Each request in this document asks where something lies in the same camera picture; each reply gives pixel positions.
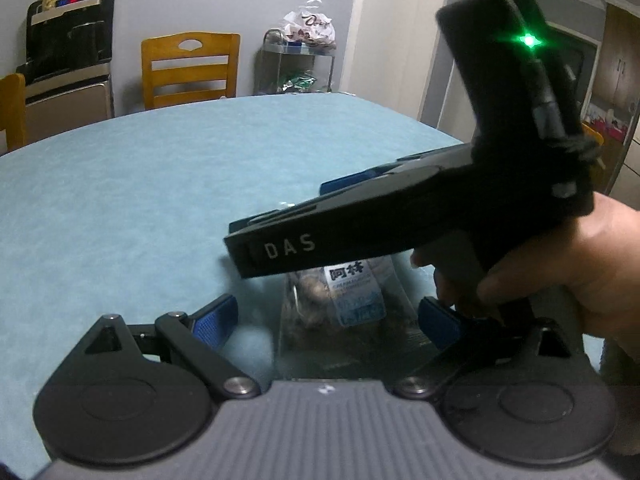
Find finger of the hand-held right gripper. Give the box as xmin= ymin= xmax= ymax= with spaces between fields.
xmin=319 ymin=147 xmax=472 ymax=199

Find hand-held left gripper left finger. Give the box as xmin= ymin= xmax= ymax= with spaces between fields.
xmin=82 ymin=294 xmax=262 ymax=402

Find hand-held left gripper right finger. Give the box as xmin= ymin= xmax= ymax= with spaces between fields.
xmin=394 ymin=297 xmax=593 ymax=401

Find clear bag of brown nuts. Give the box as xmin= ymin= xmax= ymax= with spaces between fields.
xmin=276 ymin=254 xmax=422 ymax=382

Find clear plastic bag of snacks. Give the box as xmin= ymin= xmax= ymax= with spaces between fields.
xmin=281 ymin=0 xmax=337 ymax=47

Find person's right hand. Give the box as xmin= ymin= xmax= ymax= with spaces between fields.
xmin=410 ymin=192 xmax=640 ymax=347

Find green packets in rack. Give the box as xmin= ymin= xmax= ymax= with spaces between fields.
xmin=278 ymin=72 xmax=319 ymax=94

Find metal storage rack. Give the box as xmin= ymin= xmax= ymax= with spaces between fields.
xmin=256 ymin=29 xmax=337 ymax=97

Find brown wooden cabinet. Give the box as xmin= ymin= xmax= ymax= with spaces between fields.
xmin=595 ymin=4 xmax=640 ymax=128

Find wooden chair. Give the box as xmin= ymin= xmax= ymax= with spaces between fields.
xmin=0 ymin=73 xmax=27 ymax=155
xmin=141 ymin=32 xmax=242 ymax=112

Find black water dispenser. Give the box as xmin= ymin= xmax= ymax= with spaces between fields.
xmin=15 ymin=0 xmax=117 ymax=147

